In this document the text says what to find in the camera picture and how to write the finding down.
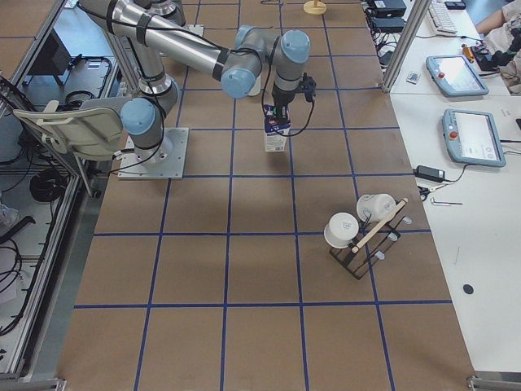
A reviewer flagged teach pendant near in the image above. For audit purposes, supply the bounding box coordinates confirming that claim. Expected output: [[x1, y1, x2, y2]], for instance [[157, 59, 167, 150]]
[[442, 109, 506, 167]]

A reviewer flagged white mug on rack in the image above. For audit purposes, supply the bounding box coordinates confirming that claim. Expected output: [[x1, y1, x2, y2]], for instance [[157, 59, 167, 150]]
[[324, 212, 359, 249], [357, 194, 396, 222]]

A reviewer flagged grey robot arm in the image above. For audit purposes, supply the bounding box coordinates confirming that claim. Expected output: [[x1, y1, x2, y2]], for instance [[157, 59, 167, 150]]
[[78, 1, 316, 167]]

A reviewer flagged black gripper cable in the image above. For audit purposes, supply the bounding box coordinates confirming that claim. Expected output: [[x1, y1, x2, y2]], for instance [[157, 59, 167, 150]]
[[260, 44, 317, 138]]

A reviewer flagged white keyboard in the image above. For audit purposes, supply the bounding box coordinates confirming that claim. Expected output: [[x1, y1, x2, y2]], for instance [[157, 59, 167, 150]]
[[427, 1, 458, 37]]

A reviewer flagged blue white milk carton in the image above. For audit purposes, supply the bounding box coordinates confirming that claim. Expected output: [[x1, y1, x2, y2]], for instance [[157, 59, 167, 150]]
[[263, 104, 291, 152]]

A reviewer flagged white HOME mug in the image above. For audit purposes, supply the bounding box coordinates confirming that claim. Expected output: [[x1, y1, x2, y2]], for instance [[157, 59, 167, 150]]
[[248, 77, 261, 96]]

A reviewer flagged black round cap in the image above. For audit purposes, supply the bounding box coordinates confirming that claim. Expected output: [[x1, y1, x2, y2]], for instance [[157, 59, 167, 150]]
[[462, 283, 474, 295]]

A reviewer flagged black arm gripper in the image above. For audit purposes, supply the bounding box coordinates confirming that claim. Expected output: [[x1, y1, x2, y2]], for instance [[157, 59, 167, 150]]
[[272, 87, 296, 116]]

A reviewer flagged beige wooden stand base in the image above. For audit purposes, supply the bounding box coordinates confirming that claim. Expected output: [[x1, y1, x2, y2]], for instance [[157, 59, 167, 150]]
[[303, 0, 327, 15]]

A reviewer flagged allen key on desk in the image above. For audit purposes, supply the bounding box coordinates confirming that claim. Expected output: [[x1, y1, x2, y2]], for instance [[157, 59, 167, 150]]
[[430, 197, 462, 206]]

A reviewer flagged black wire mug rack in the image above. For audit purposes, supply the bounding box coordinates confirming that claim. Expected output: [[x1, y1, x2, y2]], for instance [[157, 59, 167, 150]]
[[329, 216, 411, 280]]

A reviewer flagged white mug on rack rear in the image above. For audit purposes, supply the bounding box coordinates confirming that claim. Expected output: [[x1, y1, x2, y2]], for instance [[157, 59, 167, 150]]
[[357, 194, 396, 222]]

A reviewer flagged aluminium frame post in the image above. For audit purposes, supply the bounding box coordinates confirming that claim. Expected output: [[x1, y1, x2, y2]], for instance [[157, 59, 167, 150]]
[[381, 0, 431, 93]]

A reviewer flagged white mug on rack front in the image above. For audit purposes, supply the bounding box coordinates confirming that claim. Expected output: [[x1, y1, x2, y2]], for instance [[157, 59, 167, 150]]
[[324, 212, 359, 249]]

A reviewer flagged teach pendant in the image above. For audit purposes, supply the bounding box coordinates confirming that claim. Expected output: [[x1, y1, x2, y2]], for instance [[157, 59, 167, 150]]
[[426, 55, 489, 97], [442, 109, 506, 167]]

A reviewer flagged black power adapter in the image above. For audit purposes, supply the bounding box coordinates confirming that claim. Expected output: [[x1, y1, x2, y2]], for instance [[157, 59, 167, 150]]
[[413, 165, 445, 182]]

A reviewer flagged grey plastic chair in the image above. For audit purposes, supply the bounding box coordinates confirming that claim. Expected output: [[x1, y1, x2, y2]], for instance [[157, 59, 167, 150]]
[[13, 99, 123, 161]]

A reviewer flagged teach pendant far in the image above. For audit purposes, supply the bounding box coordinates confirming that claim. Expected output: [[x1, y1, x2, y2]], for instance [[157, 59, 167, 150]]
[[426, 55, 489, 97]]

